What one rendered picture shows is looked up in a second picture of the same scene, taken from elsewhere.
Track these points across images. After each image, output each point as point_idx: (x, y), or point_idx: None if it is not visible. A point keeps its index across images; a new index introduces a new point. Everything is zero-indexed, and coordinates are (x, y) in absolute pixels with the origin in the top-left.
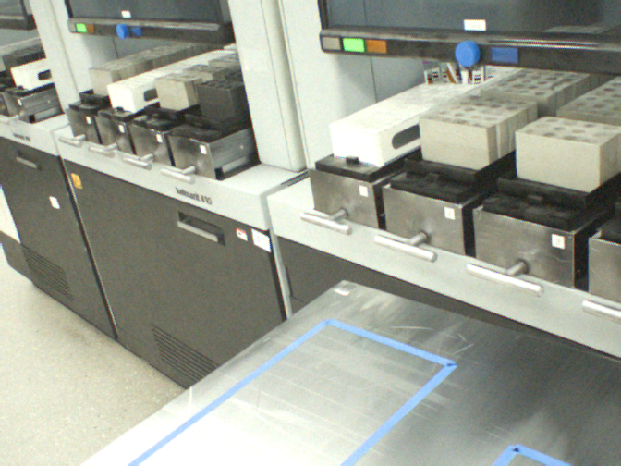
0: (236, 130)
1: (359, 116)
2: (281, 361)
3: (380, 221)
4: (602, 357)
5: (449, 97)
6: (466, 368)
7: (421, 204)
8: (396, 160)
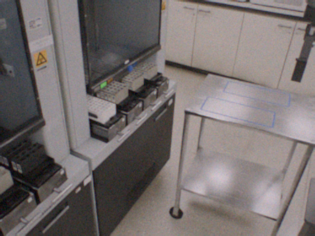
0: None
1: (93, 110)
2: (215, 112)
3: None
4: (200, 85)
5: None
6: (208, 95)
7: (135, 109)
8: None
